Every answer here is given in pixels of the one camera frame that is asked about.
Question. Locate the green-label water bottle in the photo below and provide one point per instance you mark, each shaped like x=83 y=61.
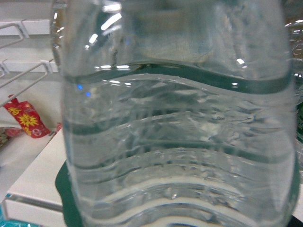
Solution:
x=179 y=113

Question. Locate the red snack pouch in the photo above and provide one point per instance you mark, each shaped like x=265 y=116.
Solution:
x=27 y=117

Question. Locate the white wire display hook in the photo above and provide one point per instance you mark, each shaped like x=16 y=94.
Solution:
x=26 y=59

